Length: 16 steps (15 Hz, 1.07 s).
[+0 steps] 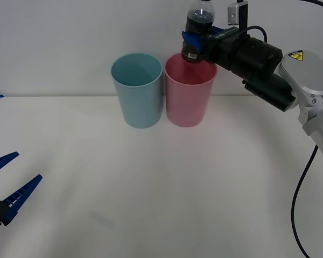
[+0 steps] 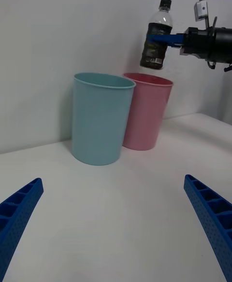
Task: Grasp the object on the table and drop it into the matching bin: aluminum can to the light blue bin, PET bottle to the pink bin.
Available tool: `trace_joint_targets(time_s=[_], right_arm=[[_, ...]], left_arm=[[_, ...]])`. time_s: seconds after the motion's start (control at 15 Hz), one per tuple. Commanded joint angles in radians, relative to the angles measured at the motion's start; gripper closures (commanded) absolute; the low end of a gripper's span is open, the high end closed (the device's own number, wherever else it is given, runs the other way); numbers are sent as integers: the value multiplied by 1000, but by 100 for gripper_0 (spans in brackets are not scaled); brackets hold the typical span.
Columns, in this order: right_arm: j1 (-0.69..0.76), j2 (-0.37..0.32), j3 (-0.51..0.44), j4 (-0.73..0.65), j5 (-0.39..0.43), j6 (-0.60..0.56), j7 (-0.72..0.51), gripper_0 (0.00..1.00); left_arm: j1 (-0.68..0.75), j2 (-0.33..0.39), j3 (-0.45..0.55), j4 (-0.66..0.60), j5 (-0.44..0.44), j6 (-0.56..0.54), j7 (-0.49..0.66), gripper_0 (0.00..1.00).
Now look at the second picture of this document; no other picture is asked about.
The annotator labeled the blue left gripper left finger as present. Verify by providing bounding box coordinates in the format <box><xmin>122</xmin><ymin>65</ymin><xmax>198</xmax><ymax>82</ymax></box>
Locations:
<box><xmin>0</xmin><ymin>177</ymin><xmax>44</xmax><ymax>282</ymax></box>

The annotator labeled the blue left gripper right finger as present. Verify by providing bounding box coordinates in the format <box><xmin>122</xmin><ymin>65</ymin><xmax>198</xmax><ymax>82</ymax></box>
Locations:
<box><xmin>183</xmin><ymin>174</ymin><xmax>232</xmax><ymax>282</ymax></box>

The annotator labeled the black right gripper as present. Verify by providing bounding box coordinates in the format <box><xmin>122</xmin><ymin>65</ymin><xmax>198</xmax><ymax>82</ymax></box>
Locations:
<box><xmin>146</xmin><ymin>27</ymin><xmax>216</xmax><ymax>58</ymax></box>

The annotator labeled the dark plastic bottle black cap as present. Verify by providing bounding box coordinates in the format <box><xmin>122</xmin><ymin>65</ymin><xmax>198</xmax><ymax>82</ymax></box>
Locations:
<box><xmin>139</xmin><ymin>0</ymin><xmax>175</xmax><ymax>71</ymax></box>

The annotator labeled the pink plastic bin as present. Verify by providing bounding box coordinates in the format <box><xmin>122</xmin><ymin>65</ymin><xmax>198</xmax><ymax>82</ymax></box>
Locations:
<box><xmin>122</xmin><ymin>72</ymin><xmax>174</xmax><ymax>151</ymax></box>

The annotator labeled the pale blue plastic bin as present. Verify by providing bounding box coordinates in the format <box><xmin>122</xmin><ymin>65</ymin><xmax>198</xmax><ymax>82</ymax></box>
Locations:
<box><xmin>71</xmin><ymin>72</ymin><xmax>137</xmax><ymax>166</ymax></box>

